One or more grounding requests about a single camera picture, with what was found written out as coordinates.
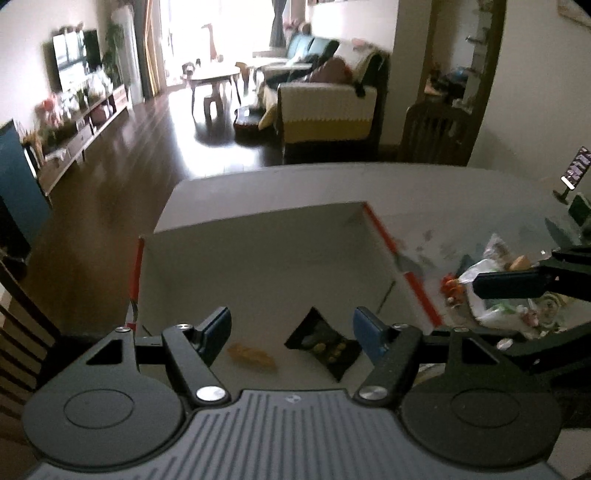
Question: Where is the long wooden TV console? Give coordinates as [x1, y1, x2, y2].
[37, 85, 130, 197]

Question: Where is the white green plastic snack bag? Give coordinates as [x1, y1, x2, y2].
[457, 234, 577, 336]

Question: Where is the blue cabinet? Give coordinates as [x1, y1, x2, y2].
[0, 120, 51, 245]

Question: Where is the dark wooden dining chair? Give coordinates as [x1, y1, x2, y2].
[398, 101, 471, 167]

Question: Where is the small white stool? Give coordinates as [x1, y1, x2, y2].
[202, 90, 224, 117]

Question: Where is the phone on stand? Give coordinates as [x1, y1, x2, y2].
[553, 146, 591, 204]

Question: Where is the orange snack piece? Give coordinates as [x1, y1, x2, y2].
[226, 343, 277, 371]

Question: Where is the black snack packet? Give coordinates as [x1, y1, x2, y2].
[284, 307, 362, 382]

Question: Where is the slatted chair at left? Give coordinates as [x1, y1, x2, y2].
[0, 257, 98, 421]

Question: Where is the cream yellow sofa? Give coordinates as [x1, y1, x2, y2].
[257, 36, 389, 147]

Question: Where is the potted green plant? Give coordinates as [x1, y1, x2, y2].
[102, 21, 124, 87]

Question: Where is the television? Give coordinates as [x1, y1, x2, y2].
[52, 30, 102, 91]

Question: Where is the wooden coffee table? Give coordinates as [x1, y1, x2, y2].
[180, 62, 242, 111]

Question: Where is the red and white cardboard box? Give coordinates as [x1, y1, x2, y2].
[137, 202, 439, 393]

